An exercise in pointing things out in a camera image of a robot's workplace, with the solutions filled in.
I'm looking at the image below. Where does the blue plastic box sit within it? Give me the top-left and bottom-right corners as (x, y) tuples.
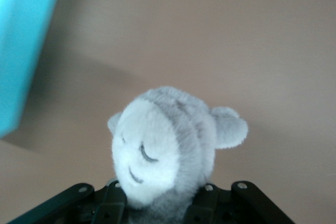
(0, 0), (64, 141)

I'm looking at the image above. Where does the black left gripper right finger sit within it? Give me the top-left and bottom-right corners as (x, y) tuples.
(183, 183), (222, 224)

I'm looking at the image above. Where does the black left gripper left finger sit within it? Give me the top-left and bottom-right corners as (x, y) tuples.
(91, 182), (127, 224)

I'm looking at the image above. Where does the grey plush toy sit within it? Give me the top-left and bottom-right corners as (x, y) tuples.
(107, 85), (249, 224)

